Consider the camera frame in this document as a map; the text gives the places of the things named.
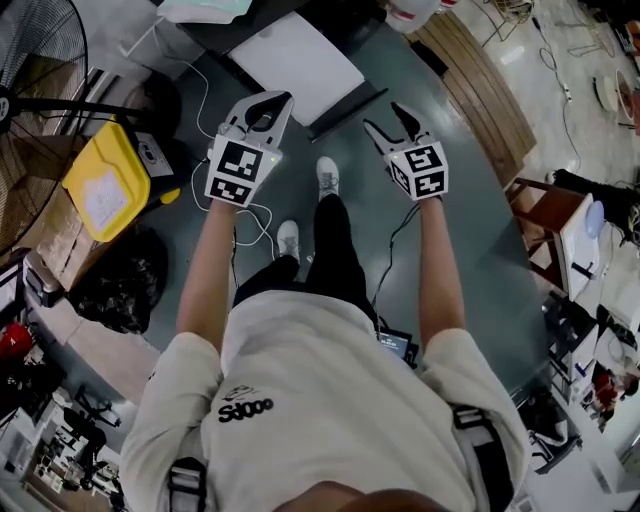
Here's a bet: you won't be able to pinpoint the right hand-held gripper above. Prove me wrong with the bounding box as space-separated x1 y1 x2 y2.
362 102 449 203

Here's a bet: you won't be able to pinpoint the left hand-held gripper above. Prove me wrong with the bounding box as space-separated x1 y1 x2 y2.
204 90 294 208

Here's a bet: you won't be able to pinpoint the person's right forearm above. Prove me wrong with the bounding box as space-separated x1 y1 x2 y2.
416 196 467 352

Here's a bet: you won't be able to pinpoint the person's left forearm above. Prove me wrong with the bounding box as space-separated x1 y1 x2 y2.
174 201 241 352

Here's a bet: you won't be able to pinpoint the person's right white shoe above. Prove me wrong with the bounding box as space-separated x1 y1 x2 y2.
315 155 342 200

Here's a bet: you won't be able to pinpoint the person's white shoe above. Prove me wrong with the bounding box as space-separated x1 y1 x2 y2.
315 155 342 200
275 218 302 262

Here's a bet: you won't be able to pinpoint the wooden plank platform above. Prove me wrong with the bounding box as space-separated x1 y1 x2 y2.
403 9 539 190

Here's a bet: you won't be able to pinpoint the clear water jug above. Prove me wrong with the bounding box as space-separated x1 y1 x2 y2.
387 0 437 34

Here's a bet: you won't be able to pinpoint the person's left white shoe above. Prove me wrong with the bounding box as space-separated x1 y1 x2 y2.
275 218 302 262

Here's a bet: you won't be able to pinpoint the person's black trousers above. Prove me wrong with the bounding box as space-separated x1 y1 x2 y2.
232 192 379 329

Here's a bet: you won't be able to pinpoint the pale blue cloth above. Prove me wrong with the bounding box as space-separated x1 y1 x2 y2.
157 0 236 24

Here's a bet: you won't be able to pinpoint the black bin with yellow lid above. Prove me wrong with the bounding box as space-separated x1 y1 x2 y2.
60 114 182 245

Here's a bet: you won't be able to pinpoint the wooden table with white top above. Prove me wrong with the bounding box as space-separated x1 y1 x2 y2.
503 176 602 302

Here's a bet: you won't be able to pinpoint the black device with screen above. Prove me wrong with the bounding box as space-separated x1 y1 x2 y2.
373 323 420 371

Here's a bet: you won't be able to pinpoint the round white basin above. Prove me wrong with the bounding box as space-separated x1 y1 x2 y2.
592 74 625 112

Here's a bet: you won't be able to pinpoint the black garbage bag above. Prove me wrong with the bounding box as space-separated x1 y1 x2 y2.
66 226 170 337

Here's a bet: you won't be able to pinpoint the pale blue bowl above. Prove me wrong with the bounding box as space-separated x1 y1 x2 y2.
583 199 607 247

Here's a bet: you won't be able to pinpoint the large black standing fan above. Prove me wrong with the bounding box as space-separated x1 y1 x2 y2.
0 0 147 257

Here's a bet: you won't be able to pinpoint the brown cardboard box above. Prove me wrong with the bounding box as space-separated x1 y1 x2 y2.
0 134 102 292

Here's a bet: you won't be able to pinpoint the person's white T-shirt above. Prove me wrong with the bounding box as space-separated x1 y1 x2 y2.
118 288 532 512

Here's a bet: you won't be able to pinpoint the small white appliance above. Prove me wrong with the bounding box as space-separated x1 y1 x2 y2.
24 257 67 307

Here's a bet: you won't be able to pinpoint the red bag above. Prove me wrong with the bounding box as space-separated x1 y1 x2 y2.
0 321 32 364

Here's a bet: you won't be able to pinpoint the white cable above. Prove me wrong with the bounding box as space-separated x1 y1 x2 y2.
191 63 276 248

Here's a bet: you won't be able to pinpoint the black cable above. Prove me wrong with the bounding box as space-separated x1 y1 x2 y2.
229 223 240 301
370 201 422 324

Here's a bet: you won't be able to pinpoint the black harness strap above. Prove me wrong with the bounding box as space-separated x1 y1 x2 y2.
166 456 210 512
451 403 517 512

